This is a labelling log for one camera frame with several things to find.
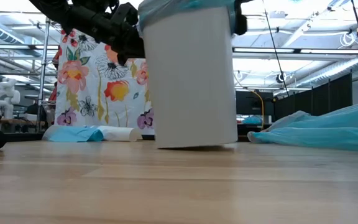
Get yellow extension cord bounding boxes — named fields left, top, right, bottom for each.
left=250, top=90, right=265, bottom=130

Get wooden workbench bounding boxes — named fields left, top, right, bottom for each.
left=0, top=116, right=46, bottom=133

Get white plastic trash bin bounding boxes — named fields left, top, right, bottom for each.
left=142, top=6, right=239, bottom=149

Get floral print curtain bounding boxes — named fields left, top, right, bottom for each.
left=54, top=27, right=155, bottom=135

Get translucent white trash bin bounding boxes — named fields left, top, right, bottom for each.
left=137, top=0, right=237, bottom=32

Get translucent blue trash bag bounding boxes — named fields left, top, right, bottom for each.
left=247, top=98, right=358, bottom=154

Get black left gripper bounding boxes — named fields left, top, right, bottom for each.
left=104, top=2, right=146, bottom=67

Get folded blue plastic bag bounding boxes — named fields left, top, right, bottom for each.
left=42, top=125, right=104, bottom=143

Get black partition panels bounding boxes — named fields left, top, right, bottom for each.
left=273, top=73, right=353, bottom=121

